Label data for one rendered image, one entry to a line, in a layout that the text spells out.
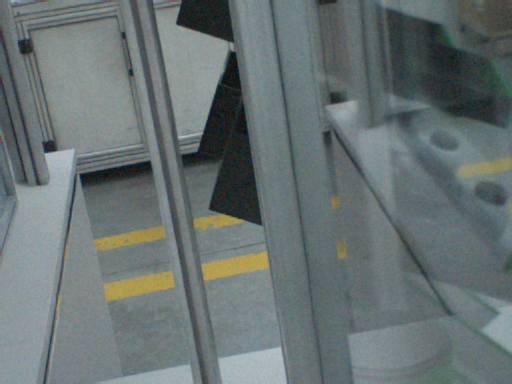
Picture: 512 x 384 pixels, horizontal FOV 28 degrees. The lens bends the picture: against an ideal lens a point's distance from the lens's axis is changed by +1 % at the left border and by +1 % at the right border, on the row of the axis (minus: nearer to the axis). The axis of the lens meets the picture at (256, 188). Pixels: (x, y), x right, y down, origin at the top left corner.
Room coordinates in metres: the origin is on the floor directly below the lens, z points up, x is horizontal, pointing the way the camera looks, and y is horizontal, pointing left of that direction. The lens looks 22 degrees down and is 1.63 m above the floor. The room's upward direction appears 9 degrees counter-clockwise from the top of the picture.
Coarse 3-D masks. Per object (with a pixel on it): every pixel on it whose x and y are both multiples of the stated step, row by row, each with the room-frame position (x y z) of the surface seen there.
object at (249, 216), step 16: (240, 96) 0.89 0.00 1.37; (240, 112) 0.84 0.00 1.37; (240, 128) 0.91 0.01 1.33; (240, 144) 0.78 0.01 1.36; (224, 160) 0.79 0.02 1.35; (240, 160) 0.78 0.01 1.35; (224, 176) 0.79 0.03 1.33; (240, 176) 0.78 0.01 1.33; (224, 192) 0.79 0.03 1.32; (240, 192) 0.78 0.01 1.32; (256, 192) 0.78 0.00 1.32; (224, 208) 0.79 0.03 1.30; (240, 208) 0.79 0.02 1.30; (256, 208) 0.78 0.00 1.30
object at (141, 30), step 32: (128, 0) 0.73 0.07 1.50; (128, 32) 0.73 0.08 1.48; (160, 64) 1.06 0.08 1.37; (160, 96) 0.73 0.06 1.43; (160, 128) 0.74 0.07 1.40; (160, 160) 0.73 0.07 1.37; (160, 192) 0.73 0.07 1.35; (192, 224) 1.06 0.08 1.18; (192, 256) 0.73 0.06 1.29; (192, 288) 0.73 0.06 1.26; (192, 320) 0.74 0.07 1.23; (192, 352) 0.73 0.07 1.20
